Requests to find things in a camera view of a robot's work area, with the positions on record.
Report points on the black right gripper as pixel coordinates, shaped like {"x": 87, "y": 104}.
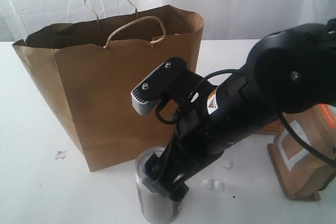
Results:
{"x": 220, "y": 117}

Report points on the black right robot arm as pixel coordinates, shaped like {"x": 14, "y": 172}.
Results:
{"x": 286, "y": 72}

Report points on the white pebble near carton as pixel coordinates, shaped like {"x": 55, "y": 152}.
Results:
{"x": 227, "y": 163}

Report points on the clear plastic scrap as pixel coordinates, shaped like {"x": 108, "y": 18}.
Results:
{"x": 61, "y": 155}

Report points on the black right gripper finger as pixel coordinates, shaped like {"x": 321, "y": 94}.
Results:
{"x": 156, "y": 185}

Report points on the brown paper bag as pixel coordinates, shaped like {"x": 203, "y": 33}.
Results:
{"x": 86, "y": 71}

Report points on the brown kraft pouch orange label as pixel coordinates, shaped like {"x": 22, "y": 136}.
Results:
{"x": 301, "y": 175}

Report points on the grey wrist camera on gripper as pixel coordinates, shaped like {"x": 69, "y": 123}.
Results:
{"x": 150, "y": 91}

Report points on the spaghetti pasta packet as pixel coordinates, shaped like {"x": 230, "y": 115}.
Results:
{"x": 272, "y": 128}

